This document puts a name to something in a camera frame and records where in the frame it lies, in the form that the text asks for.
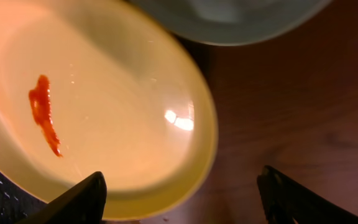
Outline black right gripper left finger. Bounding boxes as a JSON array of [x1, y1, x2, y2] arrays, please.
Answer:
[[17, 171, 107, 224]]

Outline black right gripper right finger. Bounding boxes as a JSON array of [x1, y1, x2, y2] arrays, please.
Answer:
[[257, 166, 358, 224]]

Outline yellow plate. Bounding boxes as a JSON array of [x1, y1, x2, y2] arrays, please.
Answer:
[[0, 1, 218, 220]]

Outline light green plate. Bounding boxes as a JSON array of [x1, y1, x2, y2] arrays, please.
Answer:
[[131, 0, 331, 46]]

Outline black round tray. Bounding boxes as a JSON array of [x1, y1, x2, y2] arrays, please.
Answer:
[[0, 173, 46, 223]]

